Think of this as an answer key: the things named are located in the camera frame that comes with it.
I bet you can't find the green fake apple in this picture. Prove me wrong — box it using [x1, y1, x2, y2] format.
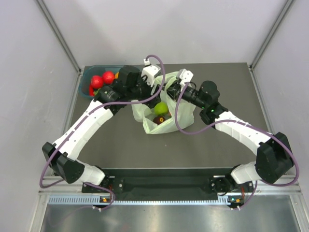
[154, 101, 169, 116]

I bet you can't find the teal plastic basket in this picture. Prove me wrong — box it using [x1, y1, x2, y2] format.
[79, 65, 122, 99]

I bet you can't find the red fake chili pepper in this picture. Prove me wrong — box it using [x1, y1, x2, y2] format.
[88, 85, 94, 96]

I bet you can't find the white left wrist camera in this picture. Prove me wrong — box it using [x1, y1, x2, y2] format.
[141, 59, 161, 87]

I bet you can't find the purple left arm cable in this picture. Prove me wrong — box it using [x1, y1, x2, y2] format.
[39, 55, 166, 211]

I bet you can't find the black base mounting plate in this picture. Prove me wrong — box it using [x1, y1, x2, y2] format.
[82, 175, 253, 195]

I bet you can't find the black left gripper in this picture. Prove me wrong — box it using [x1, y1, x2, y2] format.
[126, 72, 162, 108]

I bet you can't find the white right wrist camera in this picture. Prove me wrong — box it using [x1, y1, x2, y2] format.
[176, 69, 194, 87]

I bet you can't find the red fake apple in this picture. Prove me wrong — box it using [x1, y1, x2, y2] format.
[102, 71, 115, 85]

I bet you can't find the light green plastic bag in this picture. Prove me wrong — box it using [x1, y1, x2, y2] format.
[131, 70, 195, 135]

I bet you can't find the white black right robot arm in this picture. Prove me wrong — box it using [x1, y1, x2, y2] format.
[165, 80, 299, 191]

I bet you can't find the grey slotted cable duct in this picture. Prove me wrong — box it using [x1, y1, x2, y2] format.
[48, 195, 241, 205]

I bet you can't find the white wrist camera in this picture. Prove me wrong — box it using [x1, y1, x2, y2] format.
[141, 59, 161, 87]
[176, 69, 194, 87]

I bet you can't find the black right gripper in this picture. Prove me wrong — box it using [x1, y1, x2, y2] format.
[162, 80, 207, 110]

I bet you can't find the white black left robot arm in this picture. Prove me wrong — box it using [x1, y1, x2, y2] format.
[42, 64, 163, 192]

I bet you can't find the dark purple fake mangosteen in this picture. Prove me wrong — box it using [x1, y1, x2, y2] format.
[153, 116, 166, 125]

